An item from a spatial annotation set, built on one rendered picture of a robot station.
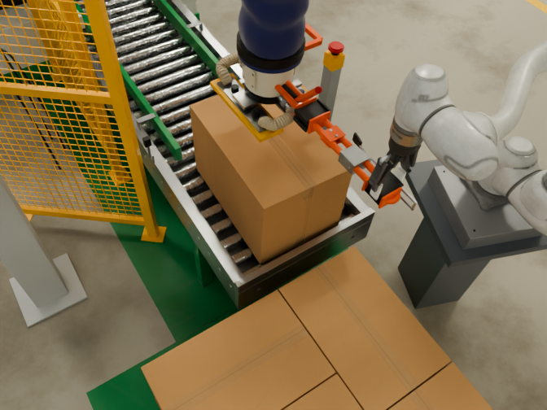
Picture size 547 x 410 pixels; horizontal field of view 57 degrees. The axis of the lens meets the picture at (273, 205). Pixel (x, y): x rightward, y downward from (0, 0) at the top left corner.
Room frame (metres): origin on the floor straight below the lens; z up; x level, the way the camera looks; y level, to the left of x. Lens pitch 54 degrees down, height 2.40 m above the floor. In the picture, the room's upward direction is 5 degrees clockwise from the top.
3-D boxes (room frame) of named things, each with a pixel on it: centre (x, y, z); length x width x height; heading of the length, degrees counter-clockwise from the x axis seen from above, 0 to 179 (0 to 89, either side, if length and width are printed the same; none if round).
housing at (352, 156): (1.04, -0.23, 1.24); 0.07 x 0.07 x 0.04; 38
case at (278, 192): (1.39, 0.04, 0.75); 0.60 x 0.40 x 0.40; 35
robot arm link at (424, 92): (0.92, -0.33, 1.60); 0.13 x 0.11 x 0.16; 30
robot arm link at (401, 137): (0.94, -0.32, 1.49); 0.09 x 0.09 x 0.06
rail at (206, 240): (1.85, 0.81, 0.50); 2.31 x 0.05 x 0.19; 37
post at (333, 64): (1.88, -0.21, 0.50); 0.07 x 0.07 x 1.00; 37
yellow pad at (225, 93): (1.35, 0.13, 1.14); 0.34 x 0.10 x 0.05; 38
